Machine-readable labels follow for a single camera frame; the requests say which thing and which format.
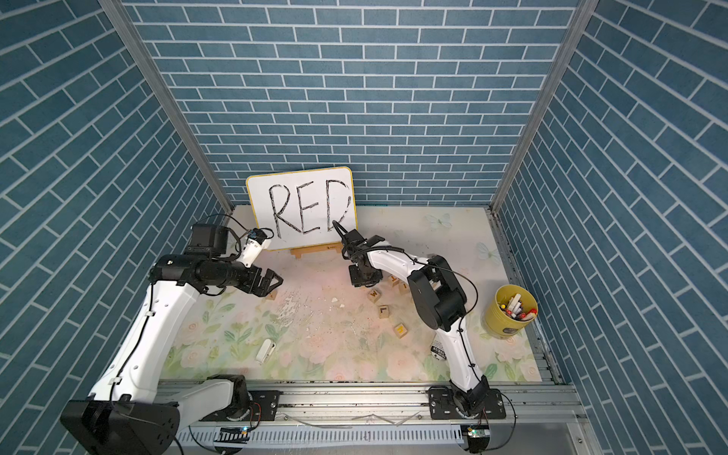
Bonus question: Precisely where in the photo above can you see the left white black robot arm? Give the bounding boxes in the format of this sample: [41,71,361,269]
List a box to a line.
[60,223,284,454]

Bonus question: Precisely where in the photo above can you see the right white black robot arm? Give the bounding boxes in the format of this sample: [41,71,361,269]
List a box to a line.
[334,222,490,417]

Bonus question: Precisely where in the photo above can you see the wooden block yellow letter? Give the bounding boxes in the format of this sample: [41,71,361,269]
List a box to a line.
[394,323,408,339]

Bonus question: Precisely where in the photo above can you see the white whiteboard reading RED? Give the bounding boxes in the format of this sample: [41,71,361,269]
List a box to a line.
[246,167,358,250]

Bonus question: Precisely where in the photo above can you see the wooden block brown W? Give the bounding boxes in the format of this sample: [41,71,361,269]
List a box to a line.
[368,289,381,303]

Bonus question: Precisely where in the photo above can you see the wooden whiteboard easel stand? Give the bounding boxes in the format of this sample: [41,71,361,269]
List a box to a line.
[290,243,343,259]

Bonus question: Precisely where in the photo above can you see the small white eraser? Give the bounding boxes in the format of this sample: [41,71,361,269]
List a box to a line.
[255,339,276,365]

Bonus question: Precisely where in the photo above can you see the flag printed metal tin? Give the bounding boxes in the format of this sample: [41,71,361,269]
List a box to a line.
[430,335,447,361]

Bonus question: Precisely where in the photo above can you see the yellow marker cup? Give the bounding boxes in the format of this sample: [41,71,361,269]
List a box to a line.
[483,284,538,339]

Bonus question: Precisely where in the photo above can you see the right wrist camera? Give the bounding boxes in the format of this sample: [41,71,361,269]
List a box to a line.
[333,221,385,261]

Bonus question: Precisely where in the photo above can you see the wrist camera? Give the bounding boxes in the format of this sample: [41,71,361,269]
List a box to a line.
[333,221,385,261]
[237,227,273,268]

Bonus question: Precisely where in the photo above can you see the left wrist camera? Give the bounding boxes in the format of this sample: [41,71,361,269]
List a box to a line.
[237,227,273,268]

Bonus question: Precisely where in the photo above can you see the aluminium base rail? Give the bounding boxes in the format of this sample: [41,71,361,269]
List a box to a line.
[157,380,601,454]

